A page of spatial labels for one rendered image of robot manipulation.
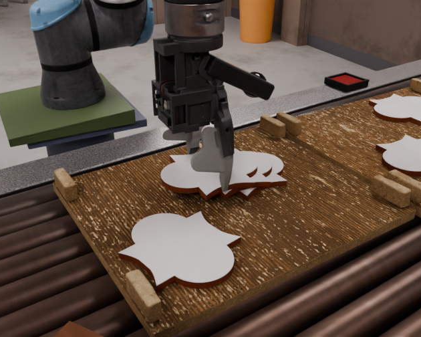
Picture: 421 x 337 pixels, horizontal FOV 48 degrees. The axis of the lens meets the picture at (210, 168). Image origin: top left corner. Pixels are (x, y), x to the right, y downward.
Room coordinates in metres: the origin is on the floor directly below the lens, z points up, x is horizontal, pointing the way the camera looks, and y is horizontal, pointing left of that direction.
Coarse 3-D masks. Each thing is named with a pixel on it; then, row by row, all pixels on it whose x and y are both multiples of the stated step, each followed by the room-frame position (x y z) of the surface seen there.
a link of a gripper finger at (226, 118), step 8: (224, 104) 0.58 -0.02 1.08; (224, 112) 0.57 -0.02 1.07; (216, 120) 0.58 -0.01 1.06; (224, 120) 0.57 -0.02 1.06; (232, 120) 0.57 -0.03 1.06; (224, 128) 0.56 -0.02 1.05; (232, 128) 0.57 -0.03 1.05; (224, 136) 0.57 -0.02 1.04; (232, 136) 0.56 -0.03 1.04; (224, 144) 0.56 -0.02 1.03; (232, 144) 0.56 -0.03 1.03; (224, 152) 0.56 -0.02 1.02; (232, 152) 0.56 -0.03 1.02
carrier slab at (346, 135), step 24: (384, 96) 1.00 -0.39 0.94; (312, 120) 0.86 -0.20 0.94; (336, 120) 0.86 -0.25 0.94; (360, 120) 0.86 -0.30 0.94; (384, 120) 0.86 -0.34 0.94; (312, 144) 0.75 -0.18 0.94; (336, 144) 0.75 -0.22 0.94; (360, 144) 0.75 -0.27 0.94; (360, 168) 0.67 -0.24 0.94; (384, 168) 0.67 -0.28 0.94
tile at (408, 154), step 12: (384, 144) 0.73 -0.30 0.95; (396, 144) 0.73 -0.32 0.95; (408, 144) 0.73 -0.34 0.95; (420, 144) 0.73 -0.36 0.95; (384, 156) 0.69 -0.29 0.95; (396, 156) 0.69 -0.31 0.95; (408, 156) 0.69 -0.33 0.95; (420, 156) 0.69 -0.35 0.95; (396, 168) 0.65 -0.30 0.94; (408, 168) 0.65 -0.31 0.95; (420, 168) 0.65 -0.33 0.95
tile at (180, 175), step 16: (176, 160) 0.64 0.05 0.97; (240, 160) 0.64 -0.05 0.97; (256, 160) 0.64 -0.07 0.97; (176, 176) 0.59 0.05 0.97; (192, 176) 0.59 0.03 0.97; (208, 176) 0.59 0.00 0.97; (240, 176) 0.59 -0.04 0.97; (176, 192) 0.56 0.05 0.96; (192, 192) 0.56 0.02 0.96; (208, 192) 0.55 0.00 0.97
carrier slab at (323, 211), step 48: (240, 144) 0.75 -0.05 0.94; (288, 144) 0.75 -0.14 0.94; (96, 192) 0.60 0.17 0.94; (144, 192) 0.60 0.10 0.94; (288, 192) 0.60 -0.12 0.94; (336, 192) 0.60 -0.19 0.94; (96, 240) 0.48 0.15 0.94; (288, 240) 0.48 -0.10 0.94; (336, 240) 0.48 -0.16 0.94; (192, 288) 0.39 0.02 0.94; (240, 288) 0.39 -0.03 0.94
